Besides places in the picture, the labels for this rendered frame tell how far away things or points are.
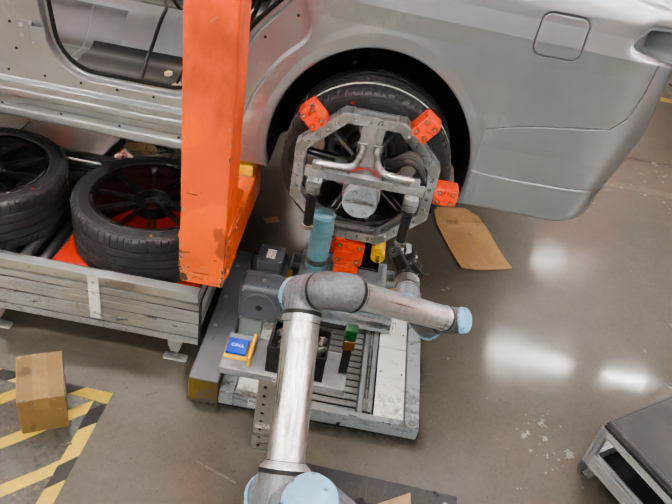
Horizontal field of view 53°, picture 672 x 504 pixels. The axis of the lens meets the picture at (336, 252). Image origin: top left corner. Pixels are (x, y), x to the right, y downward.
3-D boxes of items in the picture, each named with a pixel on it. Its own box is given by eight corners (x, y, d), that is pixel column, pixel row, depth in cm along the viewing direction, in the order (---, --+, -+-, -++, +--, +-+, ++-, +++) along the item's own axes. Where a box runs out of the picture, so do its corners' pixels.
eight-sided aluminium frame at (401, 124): (417, 243, 277) (451, 124, 244) (417, 253, 272) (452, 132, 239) (287, 218, 277) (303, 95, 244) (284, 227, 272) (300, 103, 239)
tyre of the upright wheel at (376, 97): (387, 235, 307) (483, 127, 271) (384, 266, 289) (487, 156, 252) (261, 158, 291) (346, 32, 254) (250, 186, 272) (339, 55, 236)
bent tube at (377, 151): (419, 162, 248) (425, 136, 242) (418, 189, 233) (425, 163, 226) (372, 153, 248) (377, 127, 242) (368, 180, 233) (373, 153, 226)
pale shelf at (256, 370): (348, 360, 242) (349, 354, 240) (343, 396, 228) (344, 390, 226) (229, 337, 242) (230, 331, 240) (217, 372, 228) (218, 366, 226)
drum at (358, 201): (378, 192, 265) (385, 161, 257) (375, 223, 248) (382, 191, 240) (343, 186, 265) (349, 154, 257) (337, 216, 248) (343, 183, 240)
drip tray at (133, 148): (208, 153, 418) (208, 148, 416) (181, 187, 386) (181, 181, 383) (129, 134, 422) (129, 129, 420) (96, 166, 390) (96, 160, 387)
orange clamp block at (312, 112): (330, 114, 249) (315, 94, 245) (327, 123, 242) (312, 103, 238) (315, 123, 252) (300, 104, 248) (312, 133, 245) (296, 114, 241)
